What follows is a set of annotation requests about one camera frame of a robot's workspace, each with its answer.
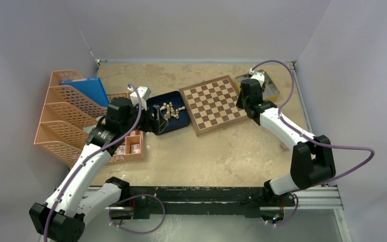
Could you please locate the blue folder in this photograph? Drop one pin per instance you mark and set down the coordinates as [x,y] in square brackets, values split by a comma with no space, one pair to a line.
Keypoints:
[90,87]

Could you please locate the wooden chess board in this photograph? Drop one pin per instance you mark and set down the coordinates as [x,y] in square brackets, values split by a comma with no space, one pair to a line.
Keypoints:
[211,105]

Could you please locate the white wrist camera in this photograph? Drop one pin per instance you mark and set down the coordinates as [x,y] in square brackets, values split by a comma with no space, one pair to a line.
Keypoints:
[140,95]
[260,77]

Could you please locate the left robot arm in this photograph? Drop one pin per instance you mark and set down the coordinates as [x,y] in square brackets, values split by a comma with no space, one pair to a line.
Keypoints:
[66,213]

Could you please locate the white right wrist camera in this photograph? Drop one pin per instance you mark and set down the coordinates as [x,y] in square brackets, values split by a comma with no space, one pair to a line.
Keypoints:
[260,77]

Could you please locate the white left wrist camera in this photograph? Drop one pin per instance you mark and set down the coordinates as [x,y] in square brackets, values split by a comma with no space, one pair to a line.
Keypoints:
[140,95]

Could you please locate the peach desk organizer tray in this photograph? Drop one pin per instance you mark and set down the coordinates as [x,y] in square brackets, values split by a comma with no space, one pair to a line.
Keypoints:
[131,150]

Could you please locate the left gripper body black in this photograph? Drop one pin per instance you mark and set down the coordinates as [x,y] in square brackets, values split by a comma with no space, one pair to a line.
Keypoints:
[147,124]

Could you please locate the peach file rack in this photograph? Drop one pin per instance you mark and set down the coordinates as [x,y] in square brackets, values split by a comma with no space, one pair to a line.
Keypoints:
[65,114]

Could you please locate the dark blue square tray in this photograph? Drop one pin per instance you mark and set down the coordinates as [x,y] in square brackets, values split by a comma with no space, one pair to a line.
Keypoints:
[176,120]

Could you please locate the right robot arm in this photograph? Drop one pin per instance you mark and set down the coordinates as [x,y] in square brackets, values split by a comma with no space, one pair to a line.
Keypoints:
[312,159]

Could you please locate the yellow metal tin tray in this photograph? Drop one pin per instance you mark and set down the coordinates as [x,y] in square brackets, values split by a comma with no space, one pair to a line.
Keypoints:
[269,90]

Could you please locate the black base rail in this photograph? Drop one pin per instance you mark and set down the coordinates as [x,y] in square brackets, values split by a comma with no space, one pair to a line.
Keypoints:
[247,201]

